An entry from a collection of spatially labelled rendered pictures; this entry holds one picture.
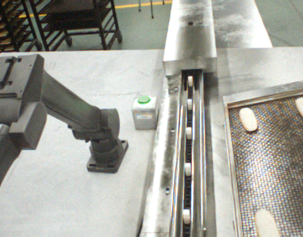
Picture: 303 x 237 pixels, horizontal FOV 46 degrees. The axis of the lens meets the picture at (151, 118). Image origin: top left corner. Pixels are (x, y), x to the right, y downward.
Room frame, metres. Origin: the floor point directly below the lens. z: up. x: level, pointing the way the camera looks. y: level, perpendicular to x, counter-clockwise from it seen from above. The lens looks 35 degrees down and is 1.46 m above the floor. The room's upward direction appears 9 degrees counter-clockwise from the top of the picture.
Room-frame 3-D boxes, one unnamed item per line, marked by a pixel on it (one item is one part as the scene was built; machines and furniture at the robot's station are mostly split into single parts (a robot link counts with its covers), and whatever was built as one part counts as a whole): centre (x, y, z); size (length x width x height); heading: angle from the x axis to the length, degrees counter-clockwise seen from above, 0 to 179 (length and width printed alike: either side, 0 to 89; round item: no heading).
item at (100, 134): (0.73, 0.13, 0.94); 0.09 x 0.05 x 0.10; 167
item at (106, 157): (0.76, 0.13, 0.86); 0.12 x 0.09 x 0.08; 161
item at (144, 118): (0.89, 0.01, 0.84); 0.08 x 0.08 x 0.11; 79
